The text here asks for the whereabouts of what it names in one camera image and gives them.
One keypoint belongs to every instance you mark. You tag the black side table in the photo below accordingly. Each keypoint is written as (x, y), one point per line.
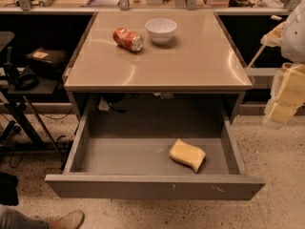
(41, 88)

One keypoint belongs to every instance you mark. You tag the white bowl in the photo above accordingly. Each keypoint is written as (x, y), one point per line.
(160, 30)

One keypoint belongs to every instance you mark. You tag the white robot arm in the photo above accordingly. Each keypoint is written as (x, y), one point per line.
(292, 48)

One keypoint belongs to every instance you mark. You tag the grey cabinet with counter top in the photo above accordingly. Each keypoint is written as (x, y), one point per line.
(200, 57)

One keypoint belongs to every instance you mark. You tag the white-handled stick tool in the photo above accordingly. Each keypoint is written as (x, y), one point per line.
(259, 53)

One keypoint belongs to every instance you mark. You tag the black bag with label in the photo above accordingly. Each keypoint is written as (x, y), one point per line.
(49, 64)

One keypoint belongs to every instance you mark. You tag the yellow sponge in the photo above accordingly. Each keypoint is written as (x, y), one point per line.
(187, 154)

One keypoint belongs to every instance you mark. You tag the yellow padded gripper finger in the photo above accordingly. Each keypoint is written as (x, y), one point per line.
(280, 113)
(292, 89)

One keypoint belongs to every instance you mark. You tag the tape roll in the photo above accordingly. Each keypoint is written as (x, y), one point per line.
(286, 66)

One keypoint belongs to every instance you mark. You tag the grey open drawer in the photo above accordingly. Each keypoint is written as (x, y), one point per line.
(124, 152)

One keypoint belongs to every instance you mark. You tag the black bag on floor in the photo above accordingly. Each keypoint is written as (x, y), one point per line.
(8, 189)

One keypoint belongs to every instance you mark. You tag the grey trouser leg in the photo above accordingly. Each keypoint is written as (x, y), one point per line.
(12, 219)

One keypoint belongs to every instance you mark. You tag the tan shoe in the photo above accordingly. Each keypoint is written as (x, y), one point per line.
(72, 220)

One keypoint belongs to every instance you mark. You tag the red soda can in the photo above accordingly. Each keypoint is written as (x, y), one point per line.
(127, 39)

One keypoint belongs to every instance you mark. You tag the black headphones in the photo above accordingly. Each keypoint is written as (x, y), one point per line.
(20, 81)

